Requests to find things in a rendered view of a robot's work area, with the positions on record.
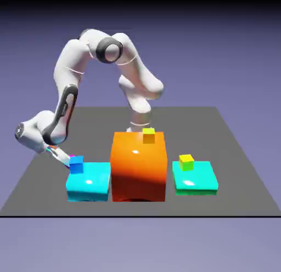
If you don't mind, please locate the large orange box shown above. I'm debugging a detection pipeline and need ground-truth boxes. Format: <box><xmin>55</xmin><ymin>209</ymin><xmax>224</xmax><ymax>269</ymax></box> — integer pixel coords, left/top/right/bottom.
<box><xmin>110</xmin><ymin>131</ymin><xmax>168</xmax><ymax>203</ymax></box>

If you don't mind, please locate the large turquoise box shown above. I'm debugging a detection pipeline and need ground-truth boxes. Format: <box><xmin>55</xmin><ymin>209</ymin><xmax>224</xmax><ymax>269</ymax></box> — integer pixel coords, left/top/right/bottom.
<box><xmin>171</xmin><ymin>161</ymin><xmax>220</xmax><ymax>196</ymax></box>

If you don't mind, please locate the small yellow cube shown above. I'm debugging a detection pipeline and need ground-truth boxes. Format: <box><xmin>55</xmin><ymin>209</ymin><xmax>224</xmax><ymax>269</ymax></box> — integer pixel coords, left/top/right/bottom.
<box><xmin>142</xmin><ymin>127</ymin><xmax>156</xmax><ymax>144</ymax></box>

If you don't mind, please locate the small yellow-green cube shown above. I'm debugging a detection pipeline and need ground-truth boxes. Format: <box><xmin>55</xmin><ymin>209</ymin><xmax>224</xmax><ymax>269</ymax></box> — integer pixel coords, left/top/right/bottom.
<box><xmin>178</xmin><ymin>154</ymin><xmax>195</xmax><ymax>172</ymax></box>

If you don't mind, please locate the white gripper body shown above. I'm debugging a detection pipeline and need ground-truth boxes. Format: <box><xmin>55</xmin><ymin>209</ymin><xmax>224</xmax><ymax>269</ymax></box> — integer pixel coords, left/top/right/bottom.
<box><xmin>49</xmin><ymin>146</ymin><xmax>71</xmax><ymax>168</ymax></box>

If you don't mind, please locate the small blue cube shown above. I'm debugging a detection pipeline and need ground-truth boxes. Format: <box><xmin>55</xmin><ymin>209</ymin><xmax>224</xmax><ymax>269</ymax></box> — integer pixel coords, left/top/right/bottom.
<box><xmin>69</xmin><ymin>155</ymin><xmax>85</xmax><ymax>174</ymax></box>

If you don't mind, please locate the large cyan box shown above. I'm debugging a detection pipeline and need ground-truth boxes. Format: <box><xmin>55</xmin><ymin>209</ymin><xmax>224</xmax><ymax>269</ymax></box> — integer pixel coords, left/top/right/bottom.
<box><xmin>65</xmin><ymin>162</ymin><xmax>111</xmax><ymax>202</ymax></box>

